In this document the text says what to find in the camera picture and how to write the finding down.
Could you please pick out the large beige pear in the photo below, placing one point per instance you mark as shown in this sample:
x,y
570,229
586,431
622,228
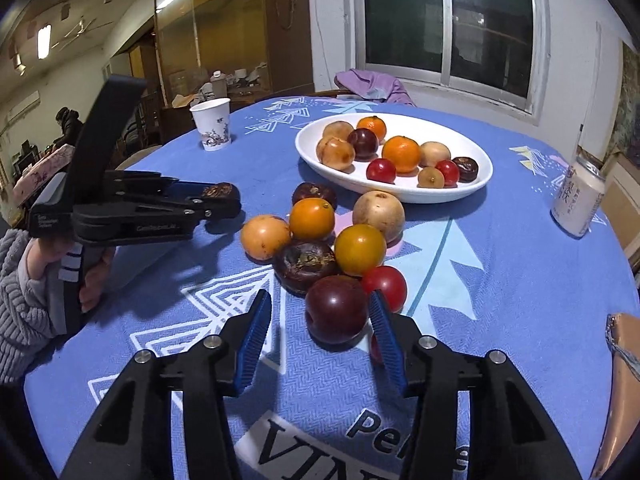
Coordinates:
x,y
381,210

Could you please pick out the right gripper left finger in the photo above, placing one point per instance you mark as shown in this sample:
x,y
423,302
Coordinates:
x,y
129,434

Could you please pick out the red fruit plate front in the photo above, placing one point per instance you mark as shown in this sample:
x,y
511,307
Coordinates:
x,y
381,170

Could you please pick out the small tan fruit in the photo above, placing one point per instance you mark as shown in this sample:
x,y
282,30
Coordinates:
x,y
430,177

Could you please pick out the person's left hand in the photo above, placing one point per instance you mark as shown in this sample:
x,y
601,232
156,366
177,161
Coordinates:
x,y
49,250

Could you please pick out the dark mangosteen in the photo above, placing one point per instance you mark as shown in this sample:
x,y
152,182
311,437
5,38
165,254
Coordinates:
x,y
300,264
315,190
468,169

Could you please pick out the brown fruit back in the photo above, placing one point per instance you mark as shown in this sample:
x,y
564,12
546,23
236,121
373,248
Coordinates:
x,y
338,129

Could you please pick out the large orange tangerine plate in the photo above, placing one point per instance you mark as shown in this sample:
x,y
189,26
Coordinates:
x,y
404,153

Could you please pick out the small dark fruit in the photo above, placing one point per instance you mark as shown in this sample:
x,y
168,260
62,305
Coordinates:
x,y
219,190

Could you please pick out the orange tangerine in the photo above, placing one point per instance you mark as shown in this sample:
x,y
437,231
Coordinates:
x,y
312,219

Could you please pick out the dark plum in plate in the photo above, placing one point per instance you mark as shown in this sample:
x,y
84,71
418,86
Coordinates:
x,y
365,143

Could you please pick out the blue patterned tablecloth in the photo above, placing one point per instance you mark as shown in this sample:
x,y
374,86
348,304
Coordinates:
x,y
490,271

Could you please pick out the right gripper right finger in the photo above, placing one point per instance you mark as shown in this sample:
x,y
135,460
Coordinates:
x,y
511,434

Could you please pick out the red tomato fruit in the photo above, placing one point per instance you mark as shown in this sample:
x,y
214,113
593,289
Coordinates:
x,y
390,282

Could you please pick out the small red fruit right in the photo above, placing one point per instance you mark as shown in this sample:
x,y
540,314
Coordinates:
x,y
450,171

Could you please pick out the brown onion-like fruit front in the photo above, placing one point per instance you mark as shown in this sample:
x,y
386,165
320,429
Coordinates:
x,y
335,153

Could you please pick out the dark purple plum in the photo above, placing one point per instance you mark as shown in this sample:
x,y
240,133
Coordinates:
x,y
336,309

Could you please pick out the grey knitted sleeve forearm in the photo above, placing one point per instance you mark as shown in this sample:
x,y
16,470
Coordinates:
x,y
26,327

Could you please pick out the dark mangosteen in plate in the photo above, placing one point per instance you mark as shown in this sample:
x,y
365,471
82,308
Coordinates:
x,y
468,169

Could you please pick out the white paper cup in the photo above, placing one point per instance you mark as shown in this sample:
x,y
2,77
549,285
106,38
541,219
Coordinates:
x,y
212,120

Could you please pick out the white oval plate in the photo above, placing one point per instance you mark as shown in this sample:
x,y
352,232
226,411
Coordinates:
x,y
405,188

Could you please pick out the beige fruit in plate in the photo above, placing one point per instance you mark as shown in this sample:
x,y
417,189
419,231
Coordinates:
x,y
431,153

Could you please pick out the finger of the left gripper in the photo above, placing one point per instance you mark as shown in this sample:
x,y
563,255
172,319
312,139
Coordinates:
x,y
150,183
179,218

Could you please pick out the orange round fruit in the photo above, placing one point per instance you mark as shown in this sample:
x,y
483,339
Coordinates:
x,y
264,235

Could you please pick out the yellow orange fruit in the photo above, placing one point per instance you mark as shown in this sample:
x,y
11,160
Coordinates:
x,y
359,248

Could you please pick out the small tangerine plate back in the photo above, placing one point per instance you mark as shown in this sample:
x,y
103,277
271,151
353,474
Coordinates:
x,y
375,125

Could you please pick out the wooden glass cabinet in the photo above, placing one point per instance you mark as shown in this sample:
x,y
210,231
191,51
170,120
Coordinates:
x,y
263,47

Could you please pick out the white beverage can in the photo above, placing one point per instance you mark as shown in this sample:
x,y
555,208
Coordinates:
x,y
579,197

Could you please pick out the purple cloth on chair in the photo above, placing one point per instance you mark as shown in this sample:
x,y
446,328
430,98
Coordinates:
x,y
373,86

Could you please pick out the sliding glass window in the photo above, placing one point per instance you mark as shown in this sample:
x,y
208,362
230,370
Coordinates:
x,y
494,50

